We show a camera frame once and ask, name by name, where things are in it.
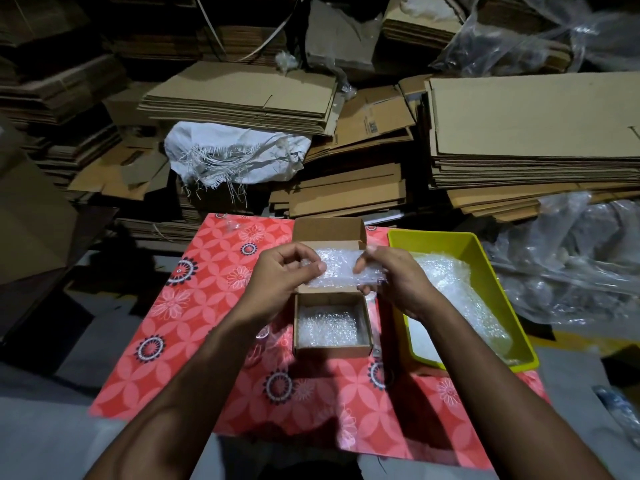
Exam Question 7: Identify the large stack of flat cardboard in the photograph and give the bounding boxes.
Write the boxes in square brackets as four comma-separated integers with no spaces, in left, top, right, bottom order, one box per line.
[424,71,640,223]

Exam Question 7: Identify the white woven sack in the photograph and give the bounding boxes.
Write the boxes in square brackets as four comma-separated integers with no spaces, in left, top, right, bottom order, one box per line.
[164,121,313,205]

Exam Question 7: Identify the yellow plastic tray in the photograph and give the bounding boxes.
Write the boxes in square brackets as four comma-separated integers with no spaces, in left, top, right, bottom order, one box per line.
[387,229,540,373]

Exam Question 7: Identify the bubble wrap lining in box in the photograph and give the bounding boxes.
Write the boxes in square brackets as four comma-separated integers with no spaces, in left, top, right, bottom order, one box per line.
[299,306,360,348]

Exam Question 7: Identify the medium stack of flat cardboard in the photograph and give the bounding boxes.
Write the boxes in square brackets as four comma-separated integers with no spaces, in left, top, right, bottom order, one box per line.
[137,61,339,137]

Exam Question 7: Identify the red floral patterned mat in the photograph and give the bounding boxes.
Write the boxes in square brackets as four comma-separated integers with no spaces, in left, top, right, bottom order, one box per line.
[88,213,550,470]

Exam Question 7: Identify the clear bubble wrap piece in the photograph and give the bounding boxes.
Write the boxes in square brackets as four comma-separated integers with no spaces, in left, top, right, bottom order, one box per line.
[300,248,390,290]

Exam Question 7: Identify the low stack of flat cardboard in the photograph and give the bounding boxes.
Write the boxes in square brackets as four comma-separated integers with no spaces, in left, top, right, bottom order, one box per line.
[268,163,408,219]

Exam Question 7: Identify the clear plastic wrapper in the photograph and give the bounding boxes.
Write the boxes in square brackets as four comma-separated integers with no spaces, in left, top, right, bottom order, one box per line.
[592,385,640,448]

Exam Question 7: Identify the person's left hand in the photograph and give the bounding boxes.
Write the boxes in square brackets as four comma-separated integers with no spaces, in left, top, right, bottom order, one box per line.
[240,242,328,329]

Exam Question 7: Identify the person's left forearm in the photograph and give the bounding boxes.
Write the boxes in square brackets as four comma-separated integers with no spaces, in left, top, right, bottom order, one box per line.
[85,306,281,480]

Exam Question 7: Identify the clear plastic bag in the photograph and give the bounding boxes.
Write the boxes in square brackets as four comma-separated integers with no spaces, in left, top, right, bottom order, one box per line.
[431,0,640,78]

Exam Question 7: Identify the loose flattened cardboard box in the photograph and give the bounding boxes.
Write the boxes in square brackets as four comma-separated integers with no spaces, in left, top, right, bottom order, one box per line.
[304,85,417,163]

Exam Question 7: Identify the small brown cardboard box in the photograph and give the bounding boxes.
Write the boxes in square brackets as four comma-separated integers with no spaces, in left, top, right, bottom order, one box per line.
[292,217,375,359]

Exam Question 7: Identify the large brown cardboard carton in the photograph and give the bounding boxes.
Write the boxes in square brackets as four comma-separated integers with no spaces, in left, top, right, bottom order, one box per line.
[0,115,79,286]

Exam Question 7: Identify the person's right hand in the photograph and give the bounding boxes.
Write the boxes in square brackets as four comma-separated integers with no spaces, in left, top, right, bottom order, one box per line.
[352,246,441,323]

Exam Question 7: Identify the white plastic strap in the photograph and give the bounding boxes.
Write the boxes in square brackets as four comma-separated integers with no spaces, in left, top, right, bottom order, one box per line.
[194,0,301,63]

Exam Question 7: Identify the bubble wrap sheets in tray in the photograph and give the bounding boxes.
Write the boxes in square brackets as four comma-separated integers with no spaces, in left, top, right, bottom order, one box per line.
[407,252,515,365]

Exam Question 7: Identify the clear plastic sheeting heap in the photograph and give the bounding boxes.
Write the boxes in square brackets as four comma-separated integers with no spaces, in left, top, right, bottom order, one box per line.
[482,191,640,326]

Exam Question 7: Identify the person's right forearm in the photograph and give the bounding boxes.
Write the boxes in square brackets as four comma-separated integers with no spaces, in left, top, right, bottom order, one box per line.
[410,297,616,480]

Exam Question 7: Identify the dark stacks of flat cardboard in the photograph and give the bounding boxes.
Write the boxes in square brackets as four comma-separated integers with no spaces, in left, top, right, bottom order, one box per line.
[0,0,288,205]

